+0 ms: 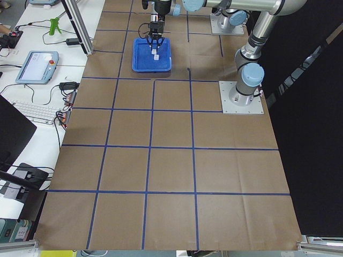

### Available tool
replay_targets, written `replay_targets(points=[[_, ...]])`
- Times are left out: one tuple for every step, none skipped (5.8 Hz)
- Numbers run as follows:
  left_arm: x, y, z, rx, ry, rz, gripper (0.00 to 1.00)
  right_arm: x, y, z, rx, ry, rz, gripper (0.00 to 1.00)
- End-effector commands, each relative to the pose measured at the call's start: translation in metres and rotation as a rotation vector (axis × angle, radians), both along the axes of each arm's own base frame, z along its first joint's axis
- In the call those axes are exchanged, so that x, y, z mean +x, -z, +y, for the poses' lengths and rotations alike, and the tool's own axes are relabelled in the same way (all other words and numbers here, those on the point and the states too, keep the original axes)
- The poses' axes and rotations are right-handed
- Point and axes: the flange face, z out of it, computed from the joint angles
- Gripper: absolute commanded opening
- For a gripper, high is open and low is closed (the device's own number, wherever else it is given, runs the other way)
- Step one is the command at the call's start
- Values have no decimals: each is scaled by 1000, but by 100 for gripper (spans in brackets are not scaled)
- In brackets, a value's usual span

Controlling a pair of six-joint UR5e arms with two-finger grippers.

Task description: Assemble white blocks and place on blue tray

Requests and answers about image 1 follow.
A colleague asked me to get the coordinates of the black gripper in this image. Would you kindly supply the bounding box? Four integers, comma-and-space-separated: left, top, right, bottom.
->
145, 21, 165, 51

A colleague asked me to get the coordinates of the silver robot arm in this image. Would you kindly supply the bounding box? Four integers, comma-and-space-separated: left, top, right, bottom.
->
141, 1, 248, 54
183, 0, 306, 107

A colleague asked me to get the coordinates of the blue plastic tray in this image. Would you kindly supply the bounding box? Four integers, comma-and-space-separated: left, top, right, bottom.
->
132, 38, 172, 72

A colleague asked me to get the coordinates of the black power adapter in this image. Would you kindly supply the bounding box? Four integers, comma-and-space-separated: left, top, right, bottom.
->
65, 38, 79, 46

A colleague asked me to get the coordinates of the green plastic clamp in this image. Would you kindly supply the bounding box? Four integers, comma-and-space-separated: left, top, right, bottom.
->
49, 17, 62, 36

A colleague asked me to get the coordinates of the teach pendant tablet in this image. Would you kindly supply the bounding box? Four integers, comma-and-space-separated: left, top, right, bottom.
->
16, 51, 59, 85

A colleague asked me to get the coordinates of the white keyboard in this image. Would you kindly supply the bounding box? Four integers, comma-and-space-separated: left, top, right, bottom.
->
9, 100, 61, 125

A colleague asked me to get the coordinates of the black monitor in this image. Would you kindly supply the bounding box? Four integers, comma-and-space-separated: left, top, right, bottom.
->
1, 96, 37, 172

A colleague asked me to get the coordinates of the black monitor stand base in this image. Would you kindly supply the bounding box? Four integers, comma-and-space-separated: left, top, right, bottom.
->
13, 163, 49, 190

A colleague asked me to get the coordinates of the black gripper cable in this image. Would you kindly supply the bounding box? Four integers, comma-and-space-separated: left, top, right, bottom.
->
138, 22, 151, 41

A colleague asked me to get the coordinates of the aluminium frame post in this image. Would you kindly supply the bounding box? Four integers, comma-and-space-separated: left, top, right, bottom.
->
61, 0, 94, 56

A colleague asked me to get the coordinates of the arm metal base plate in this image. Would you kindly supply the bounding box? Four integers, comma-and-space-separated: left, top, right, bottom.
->
219, 81, 264, 115
210, 11, 247, 36

